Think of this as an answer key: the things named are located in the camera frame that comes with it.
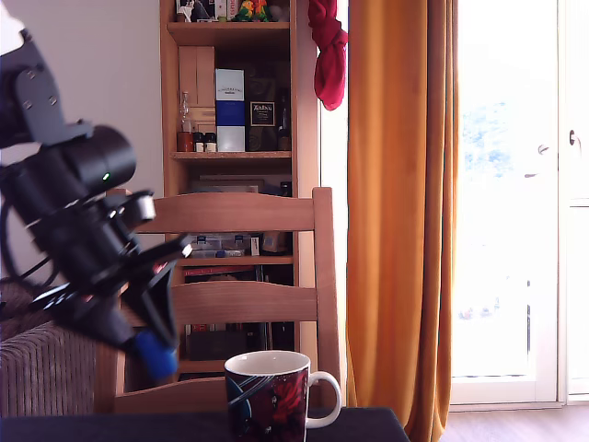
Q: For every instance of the blue coffee capsule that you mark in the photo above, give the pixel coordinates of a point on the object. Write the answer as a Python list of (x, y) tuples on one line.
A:
[(156, 357)]

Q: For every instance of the dark red patterned coffee mug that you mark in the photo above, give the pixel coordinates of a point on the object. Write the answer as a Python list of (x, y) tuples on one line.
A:
[(267, 400)]

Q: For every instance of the red book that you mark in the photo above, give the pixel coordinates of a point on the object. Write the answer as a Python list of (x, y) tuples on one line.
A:
[(216, 271)]

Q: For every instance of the clear plastic storage box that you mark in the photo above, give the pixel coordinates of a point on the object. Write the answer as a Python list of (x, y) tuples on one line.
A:
[(221, 244)]

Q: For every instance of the small white carton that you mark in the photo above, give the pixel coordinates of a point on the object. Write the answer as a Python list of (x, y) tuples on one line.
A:
[(255, 246)]

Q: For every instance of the wooden ladder-back chair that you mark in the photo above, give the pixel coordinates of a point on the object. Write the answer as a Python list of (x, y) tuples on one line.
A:
[(230, 212)]

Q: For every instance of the amber jar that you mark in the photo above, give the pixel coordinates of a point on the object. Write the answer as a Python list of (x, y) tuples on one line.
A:
[(184, 142)]

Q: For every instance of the small dark-capped jar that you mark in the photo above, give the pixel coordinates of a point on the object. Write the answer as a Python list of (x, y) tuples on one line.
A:
[(198, 143), (210, 143)]

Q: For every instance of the tall wooden bookshelf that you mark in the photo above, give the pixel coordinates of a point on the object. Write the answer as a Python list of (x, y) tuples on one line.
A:
[(169, 115)]

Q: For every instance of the clear glass bottle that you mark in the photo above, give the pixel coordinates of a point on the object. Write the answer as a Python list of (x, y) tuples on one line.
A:
[(185, 112)]

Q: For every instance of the white and blue carton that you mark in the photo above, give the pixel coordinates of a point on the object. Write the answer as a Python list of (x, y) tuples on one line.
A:
[(229, 119)]

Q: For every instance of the pale wooden box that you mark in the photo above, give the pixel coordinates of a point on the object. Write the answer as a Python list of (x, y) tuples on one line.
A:
[(196, 78)]

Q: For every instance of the black carton with label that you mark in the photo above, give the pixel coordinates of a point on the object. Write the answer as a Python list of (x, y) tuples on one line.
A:
[(261, 115)]

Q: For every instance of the dark glass bottle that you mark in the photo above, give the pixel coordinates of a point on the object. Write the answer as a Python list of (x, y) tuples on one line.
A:
[(284, 124)]

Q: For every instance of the orange curtain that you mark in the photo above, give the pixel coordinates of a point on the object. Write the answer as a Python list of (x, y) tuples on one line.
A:
[(396, 207)]

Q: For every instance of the black and white photo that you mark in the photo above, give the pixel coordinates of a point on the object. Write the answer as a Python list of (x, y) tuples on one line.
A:
[(194, 9)]

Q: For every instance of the white and red carton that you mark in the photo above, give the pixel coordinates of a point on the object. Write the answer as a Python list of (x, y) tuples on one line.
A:
[(226, 8)]

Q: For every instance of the green and orange parrot toy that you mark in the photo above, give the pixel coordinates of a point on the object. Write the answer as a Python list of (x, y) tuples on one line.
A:
[(250, 10)]

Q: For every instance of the knotted red cloth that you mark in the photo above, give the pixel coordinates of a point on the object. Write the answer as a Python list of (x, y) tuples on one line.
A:
[(330, 69)]

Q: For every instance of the white balcony door frame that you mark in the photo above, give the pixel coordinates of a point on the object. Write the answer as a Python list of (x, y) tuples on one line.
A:
[(563, 230)]

